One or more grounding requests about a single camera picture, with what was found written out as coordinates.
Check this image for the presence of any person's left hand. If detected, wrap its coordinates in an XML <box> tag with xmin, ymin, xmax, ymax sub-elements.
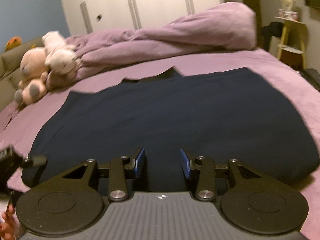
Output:
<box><xmin>0</xmin><ymin>200</ymin><xmax>20</xmax><ymax>240</ymax></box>

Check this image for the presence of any black garment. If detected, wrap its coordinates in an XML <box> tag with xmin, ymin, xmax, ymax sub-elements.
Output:
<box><xmin>261</xmin><ymin>21</ymin><xmax>285</xmax><ymax>49</ymax></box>

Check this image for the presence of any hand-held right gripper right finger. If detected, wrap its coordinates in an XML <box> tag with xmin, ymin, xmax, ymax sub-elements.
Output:
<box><xmin>180</xmin><ymin>148</ymin><xmax>265</xmax><ymax>202</ymax></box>

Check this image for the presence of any yellow-legged side table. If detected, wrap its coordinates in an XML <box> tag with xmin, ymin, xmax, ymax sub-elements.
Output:
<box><xmin>274</xmin><ymin>16</ymin><xmax>308</xmax><ymax>69</ymax></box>

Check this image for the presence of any white plush toy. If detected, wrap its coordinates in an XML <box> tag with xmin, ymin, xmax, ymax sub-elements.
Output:
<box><xmin>41</xmin><ymin>31</ymin><xmax>78</xmax><ymax>75</ymax></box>

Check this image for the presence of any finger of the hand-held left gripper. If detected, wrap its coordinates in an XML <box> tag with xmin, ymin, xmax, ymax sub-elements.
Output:
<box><xmin>24</xmin><ymin>155</ymin><xmax>48</xmax><ymax>167</ymax></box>

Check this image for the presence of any pink plush toy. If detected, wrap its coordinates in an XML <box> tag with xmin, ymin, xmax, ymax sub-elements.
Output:
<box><xmin>14</xmin><ymin>46</ymin><xmax>54</xmax><ymax>105</ymax></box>

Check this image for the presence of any navy zip jacket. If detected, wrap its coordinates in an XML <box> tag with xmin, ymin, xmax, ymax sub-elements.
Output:
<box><xmin>21</xmin><ymin>66</ymin><xmax>320</xmax><ymax>193</ymax></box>

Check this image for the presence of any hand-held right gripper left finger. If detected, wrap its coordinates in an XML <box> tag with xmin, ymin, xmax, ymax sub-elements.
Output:
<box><xmin>59</xmin><ymin>147</ymin><xmax>146</xmax><ymax>202</ymax></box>

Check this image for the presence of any white wardrobe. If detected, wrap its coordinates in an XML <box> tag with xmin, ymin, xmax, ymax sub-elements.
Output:
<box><xmin>57</xmin><ymin>0</ymin><xmax>225</xmax><ymax>37</ymax></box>

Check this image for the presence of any purple bed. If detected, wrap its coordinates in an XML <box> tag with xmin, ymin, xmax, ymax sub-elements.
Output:
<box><xmin>0</xmin><ymin>47</ymin><xmax>320</xmax><ymax>230</ymax></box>

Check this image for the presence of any purple duvet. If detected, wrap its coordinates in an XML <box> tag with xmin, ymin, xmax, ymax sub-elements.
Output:
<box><xmin>65</xmin><ymin>1</ymin><xmax>258</xmax><ymax>80</ymax></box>

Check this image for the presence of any orange plush toy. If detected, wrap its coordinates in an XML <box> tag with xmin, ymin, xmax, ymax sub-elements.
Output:
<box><xmin>5</xmin><ymin>36</ymin><xmax>22</xmax><ymax>52</ymax></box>

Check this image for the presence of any white round stool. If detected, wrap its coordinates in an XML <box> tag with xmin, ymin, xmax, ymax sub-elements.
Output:
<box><xmin>281</xmin><ymin>45</ymin><xmax>304</xmax><ymax>70</ymax></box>

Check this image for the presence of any olive padded headboard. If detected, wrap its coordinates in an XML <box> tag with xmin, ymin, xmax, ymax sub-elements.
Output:
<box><xmin>0</xmin><ymin>36</ymin><xmax>44</xmax><ymax>112</ymax></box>

